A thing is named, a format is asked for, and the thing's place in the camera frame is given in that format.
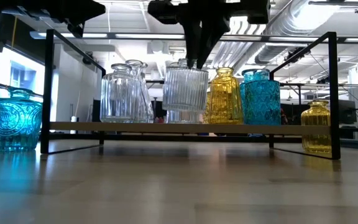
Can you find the black aluminium table frame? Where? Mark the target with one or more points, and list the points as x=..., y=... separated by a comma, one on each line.
x=166, y=137

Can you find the tall clear glass vase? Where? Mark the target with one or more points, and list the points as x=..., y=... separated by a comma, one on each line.
x=134, y=67
x=148, y=105

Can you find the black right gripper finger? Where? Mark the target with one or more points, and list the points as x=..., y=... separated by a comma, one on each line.
x=213, y=34
x=192, y=40

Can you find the black monitor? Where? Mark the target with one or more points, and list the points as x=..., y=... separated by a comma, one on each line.
x=346, y=112

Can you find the large window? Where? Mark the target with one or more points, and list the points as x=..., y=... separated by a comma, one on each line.
x=17, y=77

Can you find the blue diamond-pattern glass vase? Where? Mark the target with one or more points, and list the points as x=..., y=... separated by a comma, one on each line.
x=261, y=104

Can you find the black round ceiling device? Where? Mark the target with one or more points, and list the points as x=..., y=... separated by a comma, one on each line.
x=88, y=58

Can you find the tall yellow glass vase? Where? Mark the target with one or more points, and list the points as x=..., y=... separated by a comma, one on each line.
x=225, y=99

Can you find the round yellow glass vase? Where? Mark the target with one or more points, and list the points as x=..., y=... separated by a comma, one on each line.
x=206, y=109

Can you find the wide clear glass jar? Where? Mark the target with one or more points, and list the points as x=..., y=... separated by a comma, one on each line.
x=117, y=96

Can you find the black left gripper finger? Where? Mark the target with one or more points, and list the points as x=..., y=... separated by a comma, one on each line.
x=92, y=11

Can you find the white bottle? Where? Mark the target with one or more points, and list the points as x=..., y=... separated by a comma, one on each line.
x=74, y=124

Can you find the silver ventilation duct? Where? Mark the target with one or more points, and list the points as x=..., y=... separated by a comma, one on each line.
x=291, y=18

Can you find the long ceiling light fixture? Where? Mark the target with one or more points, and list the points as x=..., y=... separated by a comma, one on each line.
x=148, y=36

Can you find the ribbed yellow glass jar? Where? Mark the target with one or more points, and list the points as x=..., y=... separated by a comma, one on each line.
x=315, y=124

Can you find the blue medallion glass jar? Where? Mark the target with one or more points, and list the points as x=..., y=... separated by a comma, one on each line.
x=15, y=124

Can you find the square blue glass vase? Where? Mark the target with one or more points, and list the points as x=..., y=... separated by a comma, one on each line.
x=245, y=74

